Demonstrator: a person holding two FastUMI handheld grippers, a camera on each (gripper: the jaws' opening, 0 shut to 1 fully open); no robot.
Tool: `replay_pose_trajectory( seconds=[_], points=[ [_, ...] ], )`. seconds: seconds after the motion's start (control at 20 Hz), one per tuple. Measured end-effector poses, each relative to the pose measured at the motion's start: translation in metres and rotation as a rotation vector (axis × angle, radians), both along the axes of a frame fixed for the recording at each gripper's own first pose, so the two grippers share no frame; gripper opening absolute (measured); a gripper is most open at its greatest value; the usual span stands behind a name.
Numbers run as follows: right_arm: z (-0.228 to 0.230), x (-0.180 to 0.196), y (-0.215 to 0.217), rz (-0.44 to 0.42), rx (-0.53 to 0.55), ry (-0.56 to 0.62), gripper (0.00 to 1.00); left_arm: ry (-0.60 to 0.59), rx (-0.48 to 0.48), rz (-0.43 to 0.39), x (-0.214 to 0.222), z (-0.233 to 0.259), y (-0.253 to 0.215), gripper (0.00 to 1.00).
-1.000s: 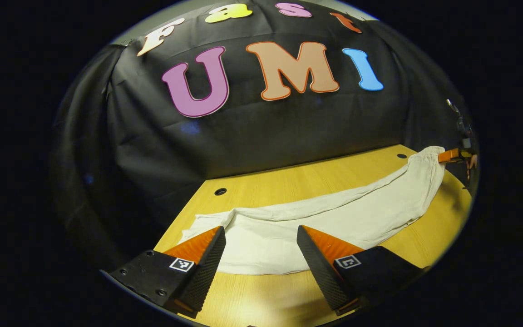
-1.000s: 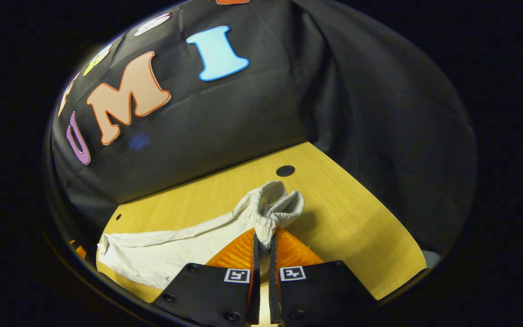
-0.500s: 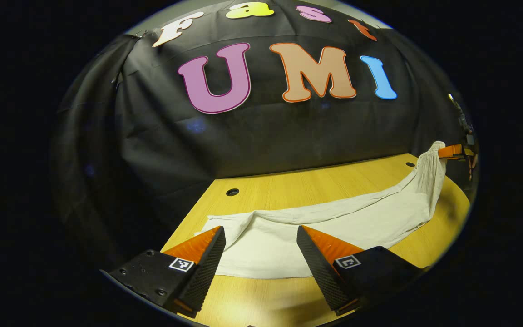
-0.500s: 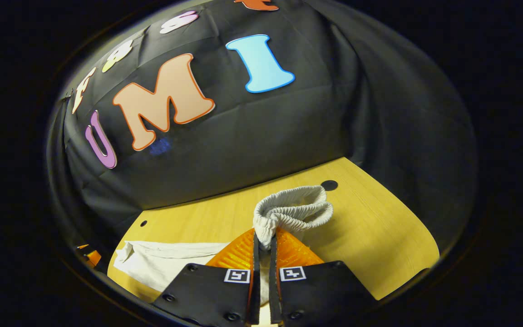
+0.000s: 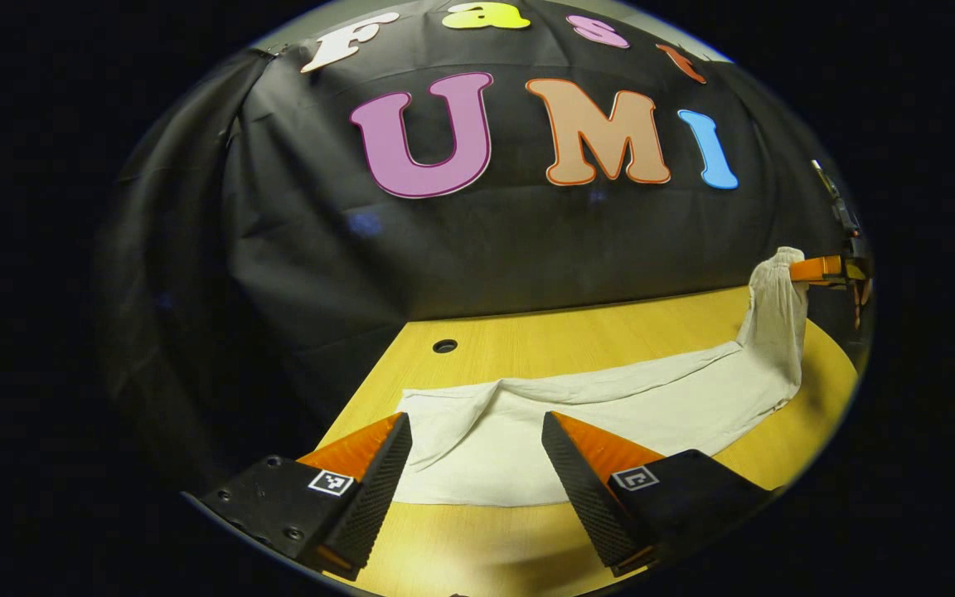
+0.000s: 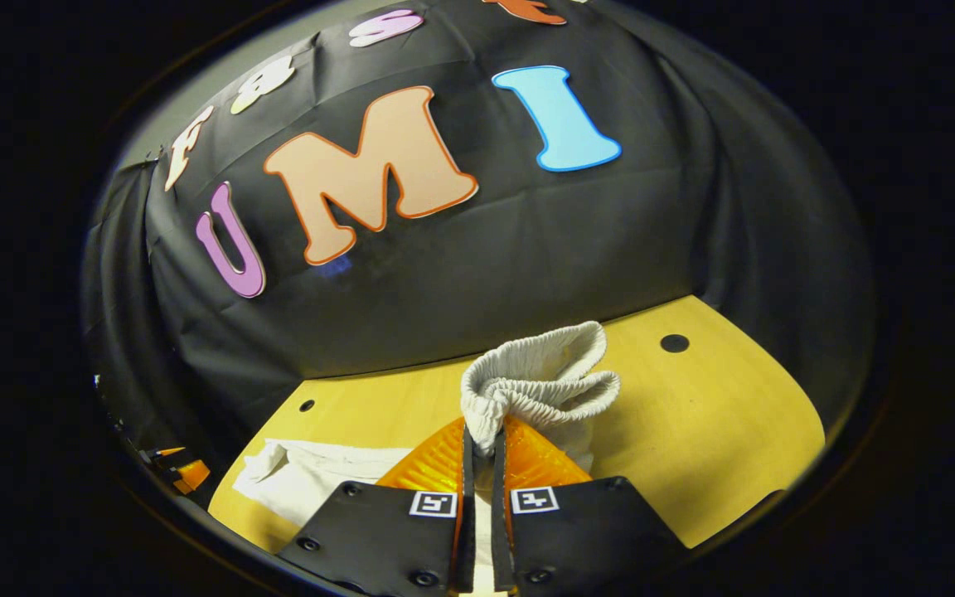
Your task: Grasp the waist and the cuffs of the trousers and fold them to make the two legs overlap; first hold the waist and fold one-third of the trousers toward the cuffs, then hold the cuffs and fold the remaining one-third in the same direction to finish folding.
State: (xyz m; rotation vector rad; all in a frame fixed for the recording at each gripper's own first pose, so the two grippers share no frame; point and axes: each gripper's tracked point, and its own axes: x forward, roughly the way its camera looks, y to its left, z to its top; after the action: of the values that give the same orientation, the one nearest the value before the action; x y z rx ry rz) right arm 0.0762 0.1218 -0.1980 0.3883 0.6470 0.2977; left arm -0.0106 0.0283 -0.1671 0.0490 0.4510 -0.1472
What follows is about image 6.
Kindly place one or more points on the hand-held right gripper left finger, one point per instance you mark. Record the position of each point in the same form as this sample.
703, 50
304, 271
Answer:
378, 531

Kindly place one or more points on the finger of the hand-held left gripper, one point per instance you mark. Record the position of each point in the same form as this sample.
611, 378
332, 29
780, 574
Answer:
161, 453
191, 475

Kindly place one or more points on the black backdrop cloth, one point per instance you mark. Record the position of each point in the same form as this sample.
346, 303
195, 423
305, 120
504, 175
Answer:
527, 249

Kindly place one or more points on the white jeans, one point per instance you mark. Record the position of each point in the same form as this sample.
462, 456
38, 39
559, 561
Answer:
544, 373

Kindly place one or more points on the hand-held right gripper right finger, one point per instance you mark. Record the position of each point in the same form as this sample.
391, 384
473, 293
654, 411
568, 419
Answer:
577, 539

